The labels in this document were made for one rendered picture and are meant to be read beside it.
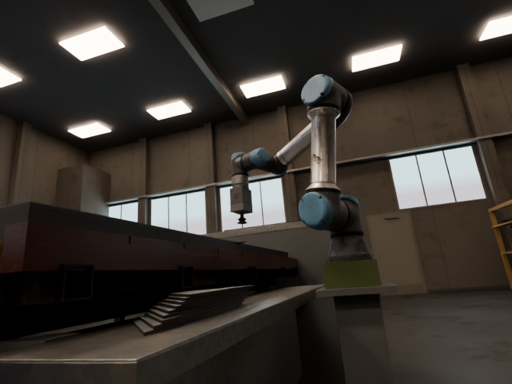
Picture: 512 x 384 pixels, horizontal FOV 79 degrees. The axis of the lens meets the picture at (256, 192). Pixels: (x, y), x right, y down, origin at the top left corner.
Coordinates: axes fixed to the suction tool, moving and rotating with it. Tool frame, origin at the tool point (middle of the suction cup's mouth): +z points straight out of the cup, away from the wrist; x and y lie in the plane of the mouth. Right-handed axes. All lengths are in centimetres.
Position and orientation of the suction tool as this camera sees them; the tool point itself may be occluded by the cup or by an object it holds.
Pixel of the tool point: (241, 222)
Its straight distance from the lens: 133.5
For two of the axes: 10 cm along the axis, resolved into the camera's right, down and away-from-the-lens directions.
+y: -4.7, -2.3, -8.6
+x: 8.8, -1.8, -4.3
